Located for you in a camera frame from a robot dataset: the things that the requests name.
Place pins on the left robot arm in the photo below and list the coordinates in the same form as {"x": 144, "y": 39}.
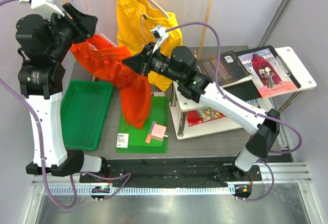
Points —
{"x": 44, "y": 42}

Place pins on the wooden clothes rack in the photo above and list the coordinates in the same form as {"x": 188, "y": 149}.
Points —
{"x": 207, "y": 11}

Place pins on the red treehouse book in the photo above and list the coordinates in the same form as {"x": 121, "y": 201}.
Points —
{"x": 203, "y": 115}

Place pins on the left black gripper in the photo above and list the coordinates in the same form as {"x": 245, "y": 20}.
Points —
{"x": 84, "y": 25}

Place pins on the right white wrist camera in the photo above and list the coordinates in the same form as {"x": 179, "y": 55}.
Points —
{"x": 160, "y": 34}

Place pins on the white two-tier shelf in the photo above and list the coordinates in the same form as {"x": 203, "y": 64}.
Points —
{"x": 181, "y": 106}

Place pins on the yellow shorts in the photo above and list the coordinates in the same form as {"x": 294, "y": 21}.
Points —
{"x": 135, "y": 19}

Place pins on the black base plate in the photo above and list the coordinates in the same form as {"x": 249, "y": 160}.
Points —
{"x": 194, "y": 170}

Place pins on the aluminium rail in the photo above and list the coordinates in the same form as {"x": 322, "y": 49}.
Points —
{"x": 212, "y": 183}

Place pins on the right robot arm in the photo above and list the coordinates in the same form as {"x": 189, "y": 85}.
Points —
{"x": 180, "y": 67}

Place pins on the pink cube power adapter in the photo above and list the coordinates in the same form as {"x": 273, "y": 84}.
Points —
{"x": 159, "y": 133}

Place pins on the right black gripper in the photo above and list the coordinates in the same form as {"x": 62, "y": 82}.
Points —
{"x": 141, "y": 63}

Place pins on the illustrated red castle book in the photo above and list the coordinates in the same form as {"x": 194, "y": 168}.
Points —
{"x": 268, "y": 74}

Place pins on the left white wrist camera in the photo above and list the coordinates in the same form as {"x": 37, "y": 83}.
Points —
{"x": 45, "y": 8}

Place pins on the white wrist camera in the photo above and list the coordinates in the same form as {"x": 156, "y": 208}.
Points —
{"x": 160, "y": 34}
{"x": 45, "y": 8}

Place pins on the orange shorts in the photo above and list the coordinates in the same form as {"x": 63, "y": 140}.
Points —
{"x": 104, "y": 61}

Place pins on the orange blue highlighter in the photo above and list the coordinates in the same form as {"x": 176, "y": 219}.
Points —
{"x": 148, "y": 138}

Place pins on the green plastic tray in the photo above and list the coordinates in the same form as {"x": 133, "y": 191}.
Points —
{"x": 83, "y": 113}

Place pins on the green clipboard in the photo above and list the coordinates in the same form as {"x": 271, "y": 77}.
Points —
{"x": 132, "y": 140}

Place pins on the black hardcover book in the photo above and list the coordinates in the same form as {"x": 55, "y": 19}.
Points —
{"x": 230, "y": 70}

